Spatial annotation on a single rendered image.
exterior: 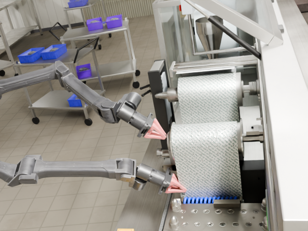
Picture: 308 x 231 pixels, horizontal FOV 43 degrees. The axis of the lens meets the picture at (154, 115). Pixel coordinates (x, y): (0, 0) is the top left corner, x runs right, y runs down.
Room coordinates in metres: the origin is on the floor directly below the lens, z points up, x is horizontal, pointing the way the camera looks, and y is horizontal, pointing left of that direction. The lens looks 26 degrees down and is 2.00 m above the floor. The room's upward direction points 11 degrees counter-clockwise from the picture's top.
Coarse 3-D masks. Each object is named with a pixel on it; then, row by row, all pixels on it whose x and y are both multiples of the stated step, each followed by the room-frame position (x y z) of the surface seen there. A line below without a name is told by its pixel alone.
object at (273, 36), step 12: (192, 0) 1.07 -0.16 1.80; (204, 0) 1.07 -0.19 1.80; (216, 0) 1.08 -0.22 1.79; (264, 0) 1.48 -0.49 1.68; (204, 12) 1.06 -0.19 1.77; (216, 12) 1.06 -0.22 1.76; (228, 12) 1.05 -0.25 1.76; (216, 24) 1.04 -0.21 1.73; (240, 24) 1.04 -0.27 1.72; (252, 24) 1.03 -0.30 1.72; (276, 24) 1.16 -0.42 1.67; (264, 36) 1.02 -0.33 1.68; (276, 36) 1.02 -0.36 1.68; (252, 48) 1.02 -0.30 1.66
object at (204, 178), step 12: (180, 168) 1.25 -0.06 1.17; (192, 168) 1.23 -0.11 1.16; (204, 168) 1.22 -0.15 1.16; (216, 168) 1.21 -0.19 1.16; (228, 168) 1.20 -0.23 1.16; (180, 180) 1.25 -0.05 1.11; (192, 180) 1.24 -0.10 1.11; (204, 180) 1.22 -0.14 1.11; (216, 180) 1.21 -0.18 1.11; (228, 180) 1.20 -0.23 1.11; (240, 180) 1.19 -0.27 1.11; (192, 192) 1.24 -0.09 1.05; (204, 192) 1.22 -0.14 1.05; (216, 192) 1.21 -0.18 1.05; (228, 192) 1.20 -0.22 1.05; (240, 192) 1.19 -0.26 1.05
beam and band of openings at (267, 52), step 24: (264, 48) 1.00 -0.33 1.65; (288, 48) 0.97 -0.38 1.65; (264, 72) 0.84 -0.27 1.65; (288, 72) 0.81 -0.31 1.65; (264, 96) 0.86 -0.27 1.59; (288, 96) 0.69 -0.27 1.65; (288, 120) 0.60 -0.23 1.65; (288, 144) 0.53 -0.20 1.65; (288, 168) 0.46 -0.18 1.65; (288, 192) 0.41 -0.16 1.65; (288, 216) 0.37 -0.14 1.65
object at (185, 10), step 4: (180, 0) 1.81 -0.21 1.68; (184, 0) 1.80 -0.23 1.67; (184, 4) 1.80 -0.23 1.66; (188, 4) 1.79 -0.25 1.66; (180, 8) 1.83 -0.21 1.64; (184, 8) 1.80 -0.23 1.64; (188, 8) 1.79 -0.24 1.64; (192, 8) 1.80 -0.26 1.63; (184, 12) 1.80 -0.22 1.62; (188, 12) 1.79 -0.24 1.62; (192, 12) 1.79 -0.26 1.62
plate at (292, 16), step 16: (288, 0) 2.43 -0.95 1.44; (288, 16) 2.06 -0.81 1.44; (288, 32) 1.79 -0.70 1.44; (304, 32) 1.74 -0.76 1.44; (256, 48) 1.65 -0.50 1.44; (304, 48) 1.53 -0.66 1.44; (256, 64) 2.14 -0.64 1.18; (304, 64) 1.36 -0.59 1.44; (272, 208) 0.63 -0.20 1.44; (272, 224) 0.63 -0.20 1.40
